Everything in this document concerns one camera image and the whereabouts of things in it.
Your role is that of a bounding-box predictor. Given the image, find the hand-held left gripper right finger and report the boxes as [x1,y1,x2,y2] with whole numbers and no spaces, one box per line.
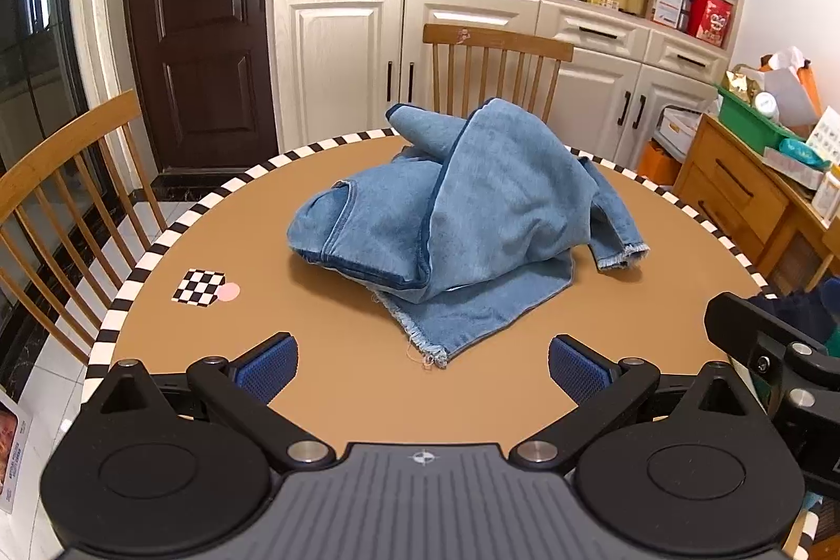
[510,335,770,472]

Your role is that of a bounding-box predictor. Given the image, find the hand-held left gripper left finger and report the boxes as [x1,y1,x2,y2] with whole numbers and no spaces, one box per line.
[84,332,335,470]

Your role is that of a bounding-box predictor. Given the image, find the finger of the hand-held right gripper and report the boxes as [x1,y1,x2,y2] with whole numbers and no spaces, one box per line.
[771,340,840,495]

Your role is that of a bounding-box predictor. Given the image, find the blue denim jeans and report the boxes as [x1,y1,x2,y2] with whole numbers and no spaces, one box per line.
[287,97,650,369]

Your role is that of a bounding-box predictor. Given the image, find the folded green navy sweater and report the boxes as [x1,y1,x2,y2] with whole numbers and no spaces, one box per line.
[748,278,840,357]

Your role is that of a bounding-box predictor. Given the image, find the checkered marker sticker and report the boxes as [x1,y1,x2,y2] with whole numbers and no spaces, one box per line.
[172,269,226,308]

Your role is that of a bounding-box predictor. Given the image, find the wooden drawer cabinet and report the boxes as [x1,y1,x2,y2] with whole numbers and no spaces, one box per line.
[673,114,840,299]

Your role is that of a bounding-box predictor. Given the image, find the white plastic bottle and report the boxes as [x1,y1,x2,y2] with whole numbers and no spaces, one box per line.
[812,166,840,220]

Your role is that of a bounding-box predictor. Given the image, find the orange box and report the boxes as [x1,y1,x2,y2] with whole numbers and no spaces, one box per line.
[636,140,687,187]

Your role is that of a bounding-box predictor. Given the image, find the teal packet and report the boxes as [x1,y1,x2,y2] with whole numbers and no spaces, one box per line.
[778,138,831,171]

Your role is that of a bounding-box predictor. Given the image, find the white storage bin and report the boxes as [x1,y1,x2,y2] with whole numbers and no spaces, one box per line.
[656,104,706,162]

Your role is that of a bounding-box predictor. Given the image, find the green plastic crate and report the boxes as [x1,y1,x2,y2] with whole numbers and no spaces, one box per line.
[715,84,815,154]

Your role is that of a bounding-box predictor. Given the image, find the printed paper card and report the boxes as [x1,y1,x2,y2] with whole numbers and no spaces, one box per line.
[806,107,840,164]

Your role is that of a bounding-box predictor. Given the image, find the gold foil wrapping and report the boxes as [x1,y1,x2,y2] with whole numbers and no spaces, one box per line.
[722,68,762,105]

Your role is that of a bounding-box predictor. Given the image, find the orange and white paper bag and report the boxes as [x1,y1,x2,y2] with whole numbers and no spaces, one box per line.
[761,46,823,124]

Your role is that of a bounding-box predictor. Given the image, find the printed magazine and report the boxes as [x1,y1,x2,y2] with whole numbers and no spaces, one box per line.
[0,389,34,515]

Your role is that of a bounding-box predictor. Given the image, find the wooden spindle chair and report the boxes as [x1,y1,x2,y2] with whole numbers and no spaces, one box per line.
[0,89,168,367]
[422,23,575,124]

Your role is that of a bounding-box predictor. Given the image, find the red snack box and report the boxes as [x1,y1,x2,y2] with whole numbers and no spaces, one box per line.
[687,0,734,48]

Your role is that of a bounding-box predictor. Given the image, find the cream cabinet with shelves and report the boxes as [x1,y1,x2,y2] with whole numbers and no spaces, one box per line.
[264,0,755,187]

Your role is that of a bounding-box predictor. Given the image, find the white carton with red print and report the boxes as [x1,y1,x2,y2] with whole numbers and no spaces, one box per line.
[652,0,690,29]

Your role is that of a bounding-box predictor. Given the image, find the dark brown door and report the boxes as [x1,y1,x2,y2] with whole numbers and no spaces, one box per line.
[120,0,280,174]

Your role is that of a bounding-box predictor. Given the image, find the glass sliding door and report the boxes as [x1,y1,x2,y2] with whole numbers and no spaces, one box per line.
[0,0,89,161]

